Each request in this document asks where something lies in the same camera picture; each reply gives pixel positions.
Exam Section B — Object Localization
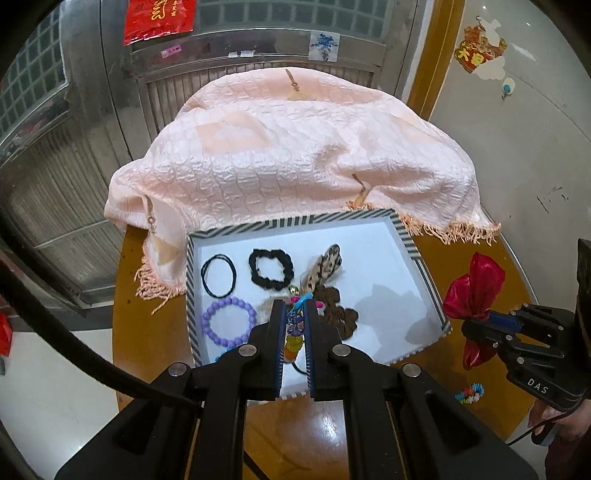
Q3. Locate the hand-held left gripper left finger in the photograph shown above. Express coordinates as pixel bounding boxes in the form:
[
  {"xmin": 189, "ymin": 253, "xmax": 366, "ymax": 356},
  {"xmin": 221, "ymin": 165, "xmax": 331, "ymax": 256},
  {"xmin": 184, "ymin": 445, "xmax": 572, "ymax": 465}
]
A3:
[{"xmin": 54, "ymin": 299, "xmax": 288, "ymax": 480}]

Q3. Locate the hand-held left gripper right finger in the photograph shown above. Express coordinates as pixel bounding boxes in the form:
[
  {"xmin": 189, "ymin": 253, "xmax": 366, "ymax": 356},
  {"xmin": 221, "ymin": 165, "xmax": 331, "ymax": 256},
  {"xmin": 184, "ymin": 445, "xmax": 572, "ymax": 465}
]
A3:
[{"xmin": 302, "ymin": 305, "xmax": 539, "ymax": 480}]

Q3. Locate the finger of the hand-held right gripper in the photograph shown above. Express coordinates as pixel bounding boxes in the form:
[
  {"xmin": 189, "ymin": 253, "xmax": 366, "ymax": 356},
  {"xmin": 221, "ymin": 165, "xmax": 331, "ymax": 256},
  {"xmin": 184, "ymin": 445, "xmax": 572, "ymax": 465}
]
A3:
[
  {"xmin": 488, "ymin": 303, "xmax": 578, "ymax": 333},
  {"xmin": 462, "ymin": 318, "xmax": 525, "ymax": 358}
]

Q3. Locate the orange bead chain bracelet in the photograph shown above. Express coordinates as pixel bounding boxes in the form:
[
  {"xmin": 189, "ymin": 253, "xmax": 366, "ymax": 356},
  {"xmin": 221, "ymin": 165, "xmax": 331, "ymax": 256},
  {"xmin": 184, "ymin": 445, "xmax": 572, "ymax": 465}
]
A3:
[{"xmin": 284, "ymin": 309, "xmax": 308, "ymax": 365}]

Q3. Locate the red satin hair bow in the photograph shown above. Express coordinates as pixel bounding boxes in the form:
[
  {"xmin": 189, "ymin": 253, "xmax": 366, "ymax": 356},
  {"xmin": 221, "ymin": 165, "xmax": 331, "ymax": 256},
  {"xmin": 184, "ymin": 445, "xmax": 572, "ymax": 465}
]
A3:
[{"xmin": 443, "ymin": 252, "xmax": 505, "ymax": 371}]

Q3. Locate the brown scrunchie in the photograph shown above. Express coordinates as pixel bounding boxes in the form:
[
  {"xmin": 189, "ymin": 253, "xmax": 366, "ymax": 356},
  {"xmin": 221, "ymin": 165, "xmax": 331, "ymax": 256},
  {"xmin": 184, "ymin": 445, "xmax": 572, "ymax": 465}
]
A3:
[{"xmin": 261, "ymin": 286, "xmax": 360, "ymax": 330}]

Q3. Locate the colourful hair clip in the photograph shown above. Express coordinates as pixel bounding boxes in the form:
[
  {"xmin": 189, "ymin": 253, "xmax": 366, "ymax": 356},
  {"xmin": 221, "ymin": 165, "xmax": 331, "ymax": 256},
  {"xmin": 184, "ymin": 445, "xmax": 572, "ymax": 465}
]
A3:
[{"xmin": 290, "ymin": 293, "xmax": 326, "ymax": 310}]

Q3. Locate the purple bead bracelet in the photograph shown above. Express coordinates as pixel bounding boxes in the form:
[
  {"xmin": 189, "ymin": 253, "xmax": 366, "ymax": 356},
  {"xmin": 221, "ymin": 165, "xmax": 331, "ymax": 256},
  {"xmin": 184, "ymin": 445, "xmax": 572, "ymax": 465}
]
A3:
[{"xmin": 201, "ymin": 298, "xmax": 258, "ymax": 347}]

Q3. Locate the black scrunchie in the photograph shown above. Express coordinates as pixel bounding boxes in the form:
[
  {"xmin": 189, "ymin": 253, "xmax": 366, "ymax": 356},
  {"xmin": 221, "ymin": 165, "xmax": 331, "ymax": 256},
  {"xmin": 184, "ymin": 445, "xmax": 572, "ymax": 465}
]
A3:
[{"xmin": 248, "ymin": 247, "xmax": 295, "ymax": 291}]

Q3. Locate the black hair tie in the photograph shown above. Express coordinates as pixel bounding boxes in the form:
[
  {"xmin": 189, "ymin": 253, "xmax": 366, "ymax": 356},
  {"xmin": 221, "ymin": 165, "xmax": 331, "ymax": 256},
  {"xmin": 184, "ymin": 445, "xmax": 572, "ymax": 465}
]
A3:
[{"xmin": 201, "ymin": 253, "xmax": 238, "ymax": 298}]

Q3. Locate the black white striped box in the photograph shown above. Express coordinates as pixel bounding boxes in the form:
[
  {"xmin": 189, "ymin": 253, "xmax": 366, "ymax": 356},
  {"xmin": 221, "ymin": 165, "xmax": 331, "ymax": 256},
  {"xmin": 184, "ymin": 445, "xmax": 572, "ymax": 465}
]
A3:
[{"xmin": 185, "ymin": 209, "xmax": 452, "ymax": 398}]

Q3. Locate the person's right forearm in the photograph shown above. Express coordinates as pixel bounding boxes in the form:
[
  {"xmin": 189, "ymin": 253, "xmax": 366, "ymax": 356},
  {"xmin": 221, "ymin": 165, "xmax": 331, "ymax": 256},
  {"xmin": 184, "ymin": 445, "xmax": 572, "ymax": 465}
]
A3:
[{"xmin": 545, "ymin": 436, "xmax": 591, "ymax": 480}]

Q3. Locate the person's right hand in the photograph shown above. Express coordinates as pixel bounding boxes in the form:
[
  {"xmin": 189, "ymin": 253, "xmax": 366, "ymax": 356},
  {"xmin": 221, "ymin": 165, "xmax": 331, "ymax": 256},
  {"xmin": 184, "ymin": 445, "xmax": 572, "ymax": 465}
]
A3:
[{"xmin": 529, "ymin": 399, "xmax": 591, "ymax": 445}]

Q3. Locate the pink fringed blanket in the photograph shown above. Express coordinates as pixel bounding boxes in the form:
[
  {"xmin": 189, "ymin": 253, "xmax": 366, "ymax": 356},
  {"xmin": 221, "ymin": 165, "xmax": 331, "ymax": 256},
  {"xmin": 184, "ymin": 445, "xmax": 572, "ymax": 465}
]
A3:
[{"xmin": 104, "ymin": 65, "xmax": 502, "ymax": 315}]

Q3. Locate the metal door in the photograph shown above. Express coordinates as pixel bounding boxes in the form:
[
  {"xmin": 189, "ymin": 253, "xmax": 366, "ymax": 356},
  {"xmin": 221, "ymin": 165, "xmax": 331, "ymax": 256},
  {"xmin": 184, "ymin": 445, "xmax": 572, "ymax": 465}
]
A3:
[{"xmin": 0, "ymin": 0, "xmax": 444, "ymax": 305}]

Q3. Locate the blue flower sticker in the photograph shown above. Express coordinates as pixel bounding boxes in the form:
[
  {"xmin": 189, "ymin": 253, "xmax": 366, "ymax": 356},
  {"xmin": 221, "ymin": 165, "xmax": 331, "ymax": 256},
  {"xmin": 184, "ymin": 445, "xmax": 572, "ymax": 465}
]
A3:
[{"xmin": 308, "ymin": 31, "xmax": 340, "ymax": 62}]

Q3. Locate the red door poster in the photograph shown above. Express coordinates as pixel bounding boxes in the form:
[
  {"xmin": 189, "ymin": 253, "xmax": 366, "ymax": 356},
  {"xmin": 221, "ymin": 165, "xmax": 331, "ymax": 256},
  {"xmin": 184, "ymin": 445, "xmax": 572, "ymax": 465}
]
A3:
[{"xmin": 124, "ymin": 0, "xmax": 195, "ymax": 46}]

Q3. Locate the multicolour bead bracelet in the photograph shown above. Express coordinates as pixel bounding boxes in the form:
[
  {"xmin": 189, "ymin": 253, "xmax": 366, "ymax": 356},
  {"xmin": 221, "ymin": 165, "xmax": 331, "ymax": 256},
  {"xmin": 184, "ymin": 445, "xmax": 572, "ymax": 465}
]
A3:
[{"xmin": 455, "ymin": 384, "xmax": 485, "ymax": 404}]

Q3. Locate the thin black cable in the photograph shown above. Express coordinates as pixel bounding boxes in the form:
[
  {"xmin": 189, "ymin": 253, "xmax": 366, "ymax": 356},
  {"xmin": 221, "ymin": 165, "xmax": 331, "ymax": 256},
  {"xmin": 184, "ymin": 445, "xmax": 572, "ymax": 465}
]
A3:
[{"xmin": 505, "ymin": 406, "xmax": 555, "ymax": 448}]

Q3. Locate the thick black cable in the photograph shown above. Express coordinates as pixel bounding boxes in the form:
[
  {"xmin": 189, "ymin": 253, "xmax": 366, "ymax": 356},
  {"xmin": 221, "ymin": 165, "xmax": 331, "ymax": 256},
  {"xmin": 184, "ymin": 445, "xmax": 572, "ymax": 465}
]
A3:
[{"xmin": 0, "ymin": 251, "xmax": 204, "ymax": 409}]

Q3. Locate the red gold wall decoration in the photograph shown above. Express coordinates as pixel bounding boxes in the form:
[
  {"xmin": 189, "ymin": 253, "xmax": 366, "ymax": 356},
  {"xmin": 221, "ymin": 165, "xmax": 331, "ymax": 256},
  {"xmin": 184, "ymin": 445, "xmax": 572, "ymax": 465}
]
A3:
[{"xmin": 455, "ymin": 16, "xmax": 507, "ymax": 79}]

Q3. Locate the yellow wooden door frame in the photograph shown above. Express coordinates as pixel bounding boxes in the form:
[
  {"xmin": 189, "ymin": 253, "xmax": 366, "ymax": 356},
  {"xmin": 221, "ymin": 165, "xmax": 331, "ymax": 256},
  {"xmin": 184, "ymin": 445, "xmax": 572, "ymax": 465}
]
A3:
[{"xmin": 406, "ymin": 0, "xmax": 465, "ymax": 121}]

